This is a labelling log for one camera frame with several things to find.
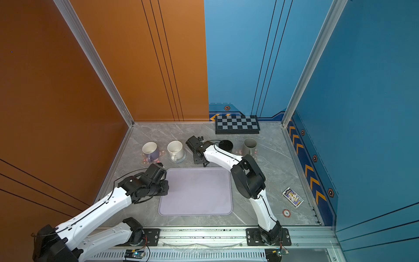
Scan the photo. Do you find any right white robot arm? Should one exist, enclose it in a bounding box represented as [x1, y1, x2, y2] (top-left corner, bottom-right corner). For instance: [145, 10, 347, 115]
[185, 136, 284, 246]

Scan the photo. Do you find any aluminium corner post left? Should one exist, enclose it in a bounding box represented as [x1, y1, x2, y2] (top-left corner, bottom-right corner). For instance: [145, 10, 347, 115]
[53, 0, 135, 128]

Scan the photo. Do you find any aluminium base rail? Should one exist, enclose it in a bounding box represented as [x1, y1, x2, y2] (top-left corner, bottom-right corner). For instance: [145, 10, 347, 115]
[87, 226, 346, 262]

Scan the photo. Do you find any pink cherry blossom coaster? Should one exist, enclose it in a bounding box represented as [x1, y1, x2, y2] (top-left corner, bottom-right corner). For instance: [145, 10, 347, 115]
[235, 148, 258, 161]

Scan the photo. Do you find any right green circuit board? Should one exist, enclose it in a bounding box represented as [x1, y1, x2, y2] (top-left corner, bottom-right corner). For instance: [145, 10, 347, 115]
[265, 248, 289, 262]

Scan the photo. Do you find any black checkered chess board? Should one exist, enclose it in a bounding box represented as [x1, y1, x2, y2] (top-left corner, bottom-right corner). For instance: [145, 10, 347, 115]
[215, 115, 260, 134]

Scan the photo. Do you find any small red round token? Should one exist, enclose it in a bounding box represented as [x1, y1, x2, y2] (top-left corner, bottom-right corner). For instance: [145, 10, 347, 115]
[282, 209, 291, 218]

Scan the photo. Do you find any grey mug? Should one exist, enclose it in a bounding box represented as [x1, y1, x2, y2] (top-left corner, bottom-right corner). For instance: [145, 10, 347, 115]
[242, 138, 258, 157]

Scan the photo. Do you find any green circuit board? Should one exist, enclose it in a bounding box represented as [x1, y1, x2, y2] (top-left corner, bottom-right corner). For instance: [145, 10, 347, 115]
[265, 248, 289, 262]
[123, 249, 145, 261]

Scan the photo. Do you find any left green circuit board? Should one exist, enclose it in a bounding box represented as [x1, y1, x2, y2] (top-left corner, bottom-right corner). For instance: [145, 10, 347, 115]
[123, 249, 145, 261]

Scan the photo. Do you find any black mug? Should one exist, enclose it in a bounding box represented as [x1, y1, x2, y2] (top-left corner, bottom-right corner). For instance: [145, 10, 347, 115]
[218, 140, 234, 153]

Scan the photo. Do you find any white cream mug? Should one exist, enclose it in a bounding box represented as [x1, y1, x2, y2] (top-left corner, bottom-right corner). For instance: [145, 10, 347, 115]
[167, 141, 185, 157]

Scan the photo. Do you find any aluminium corner post right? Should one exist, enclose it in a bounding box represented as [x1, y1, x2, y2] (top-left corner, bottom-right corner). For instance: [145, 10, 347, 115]
[282, 0, 348, 128]

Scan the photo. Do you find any clear glass round coaster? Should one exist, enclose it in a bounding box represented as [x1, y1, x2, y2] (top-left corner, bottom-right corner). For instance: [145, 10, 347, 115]
[170, 153, 186, 163]

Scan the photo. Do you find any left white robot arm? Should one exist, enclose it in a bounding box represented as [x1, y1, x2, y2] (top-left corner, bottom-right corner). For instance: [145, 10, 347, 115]
[32, 163, 169, 262]

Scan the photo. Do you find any lavender serving tray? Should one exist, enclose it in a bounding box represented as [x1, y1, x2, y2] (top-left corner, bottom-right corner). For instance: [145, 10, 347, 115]
[159, 167, 233, 217]

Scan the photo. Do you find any aluminium corner post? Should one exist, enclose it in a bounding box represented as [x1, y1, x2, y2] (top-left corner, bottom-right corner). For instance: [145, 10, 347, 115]
[53, 0, 135, 128]
[282, 0, 348, 128]

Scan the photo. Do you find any white mug purple handle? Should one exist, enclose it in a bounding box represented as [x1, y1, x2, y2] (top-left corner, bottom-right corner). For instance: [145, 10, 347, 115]
[142, 141, 160, 163]

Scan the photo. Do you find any card deck box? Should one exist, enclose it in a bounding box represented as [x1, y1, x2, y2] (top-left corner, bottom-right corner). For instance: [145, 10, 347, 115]
[282, 187, 304, 208]

